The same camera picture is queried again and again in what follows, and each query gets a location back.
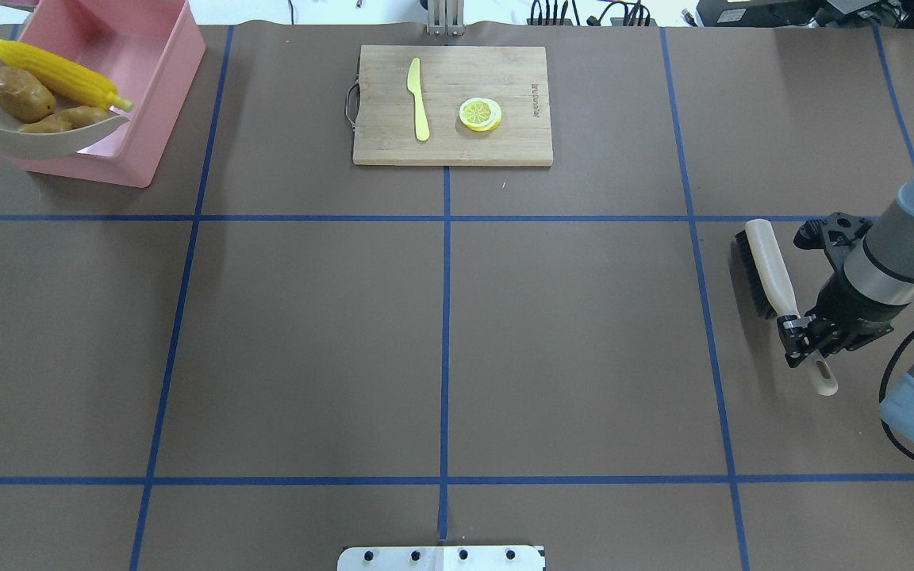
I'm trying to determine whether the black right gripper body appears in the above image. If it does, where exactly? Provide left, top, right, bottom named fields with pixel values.
left=792, top=211, right=896, bottom=357

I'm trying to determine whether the wooden cutting board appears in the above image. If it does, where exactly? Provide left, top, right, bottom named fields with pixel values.
left=352, top=44, right=554, bottom=167

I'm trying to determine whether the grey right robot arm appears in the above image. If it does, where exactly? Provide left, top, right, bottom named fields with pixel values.
left=774, top=175, right=914, bottom=461

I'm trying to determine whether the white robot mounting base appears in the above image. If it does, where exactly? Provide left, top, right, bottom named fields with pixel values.
left=336, top=545, right=547, bottom=570

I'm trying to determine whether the yellow lemon slice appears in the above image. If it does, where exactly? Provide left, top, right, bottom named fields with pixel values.
left=458, top=97, right=503, bottom=132

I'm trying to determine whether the beige hand brush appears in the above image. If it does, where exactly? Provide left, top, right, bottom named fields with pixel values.
left=734, top=218, right=839, bottom=397

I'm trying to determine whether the yellow plastic knife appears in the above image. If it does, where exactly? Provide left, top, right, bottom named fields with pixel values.
left=406, top=57, right=431, bottom=142

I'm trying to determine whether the brown toy potato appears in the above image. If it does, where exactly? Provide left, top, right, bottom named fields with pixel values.
left=0, top=66, right=57, bottom=124

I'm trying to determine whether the tan toy ginger root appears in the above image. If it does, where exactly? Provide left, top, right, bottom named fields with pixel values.
left=18, top=105, right=109, bottom=134

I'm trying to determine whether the yellow toy corn cob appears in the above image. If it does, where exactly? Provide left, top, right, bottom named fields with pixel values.
left=0, top=39, right=134, bottom=112

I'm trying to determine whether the pink plastic bin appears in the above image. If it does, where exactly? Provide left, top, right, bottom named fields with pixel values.
left=16, top=1, right=205, bottom=188

